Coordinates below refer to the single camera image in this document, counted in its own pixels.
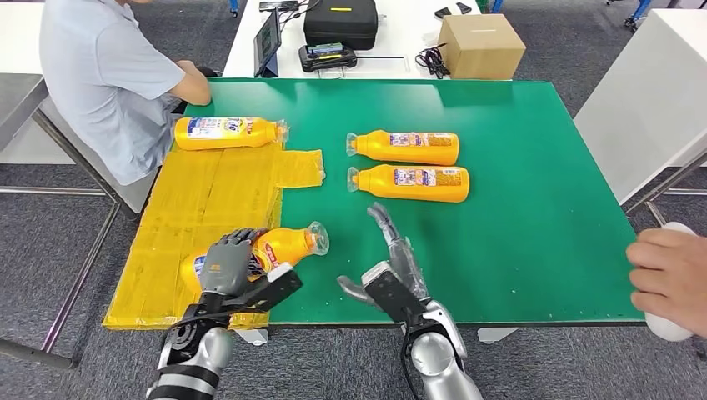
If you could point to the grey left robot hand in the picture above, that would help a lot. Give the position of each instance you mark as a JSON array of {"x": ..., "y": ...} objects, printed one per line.
[{"x": 226, "y": 270}]

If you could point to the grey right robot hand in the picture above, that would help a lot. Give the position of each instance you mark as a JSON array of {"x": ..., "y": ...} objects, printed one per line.
[{"x": 411, "y": 270}]

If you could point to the person's hand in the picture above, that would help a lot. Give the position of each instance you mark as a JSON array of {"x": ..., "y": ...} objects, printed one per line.
[{"x": 674, "y": 276}]

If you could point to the orange detergent bottle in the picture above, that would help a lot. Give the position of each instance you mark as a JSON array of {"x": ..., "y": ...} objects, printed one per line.
[
  {"x": 381, "y": 183},
  {"x": 265, "y": 135},
  {"x": 375, "y": 148},
  {"x": 287, "y": 245}
]

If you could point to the person's forearm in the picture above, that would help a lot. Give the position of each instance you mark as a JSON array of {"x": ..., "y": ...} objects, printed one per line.
[{"x": 193, "y": 88}]

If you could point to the white table foot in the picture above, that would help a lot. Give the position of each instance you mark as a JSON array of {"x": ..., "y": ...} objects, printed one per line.
[
  {"x": 497, "y": 334},
  {"x": 251, "y": 335}
]

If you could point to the yellow plastic film mat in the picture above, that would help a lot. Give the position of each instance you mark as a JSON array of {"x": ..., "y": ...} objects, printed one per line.
[{"x": 193, "y": 193}]

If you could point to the white table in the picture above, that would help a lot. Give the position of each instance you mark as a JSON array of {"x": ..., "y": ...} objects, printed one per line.
[
  {"x": 646, "y": 105},
  {"x": 397, "y": 33}
]

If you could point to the black handheld controller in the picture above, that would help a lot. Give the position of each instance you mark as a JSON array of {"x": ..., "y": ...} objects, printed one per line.
[{"x": 328, "y": 59}]

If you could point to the person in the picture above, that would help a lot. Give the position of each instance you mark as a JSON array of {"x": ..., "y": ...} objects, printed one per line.
[{"x": 99, "y": 83}]

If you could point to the dark tablet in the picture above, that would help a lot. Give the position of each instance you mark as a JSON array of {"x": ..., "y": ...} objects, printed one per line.
[{"x": 267, "y": 41}]

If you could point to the brown cardboard box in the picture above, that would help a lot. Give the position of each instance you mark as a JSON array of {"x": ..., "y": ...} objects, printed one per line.
[{"x": 480, "y": 47}]

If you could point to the black carrying case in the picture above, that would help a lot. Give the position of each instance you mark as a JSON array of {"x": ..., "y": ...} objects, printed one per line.
[{"x": 339, "y": 25}]

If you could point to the small black phone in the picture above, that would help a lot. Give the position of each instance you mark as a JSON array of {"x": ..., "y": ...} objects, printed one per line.
[
  {"x": 464, "y": 8},
  {"x": 442, "y": 12}
]

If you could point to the flat black phone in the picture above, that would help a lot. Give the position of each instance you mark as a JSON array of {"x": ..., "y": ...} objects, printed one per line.
[{"x": 279, "y": 6}]

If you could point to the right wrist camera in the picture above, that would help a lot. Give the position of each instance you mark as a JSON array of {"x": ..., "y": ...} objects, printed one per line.
[{"x": 395, "y": 298}]

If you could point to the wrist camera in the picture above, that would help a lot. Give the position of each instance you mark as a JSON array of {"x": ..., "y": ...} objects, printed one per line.
[
  {"x": 395, "y": 298},
  {"x": 276, "y": 290}
]

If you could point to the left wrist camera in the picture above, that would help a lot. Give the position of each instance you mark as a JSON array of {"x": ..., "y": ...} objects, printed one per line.
[{"x": 276, "y": 290}]

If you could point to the steel frame table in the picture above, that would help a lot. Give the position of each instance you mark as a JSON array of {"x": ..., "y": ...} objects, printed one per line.
[{"x": 19, "y": 105}]

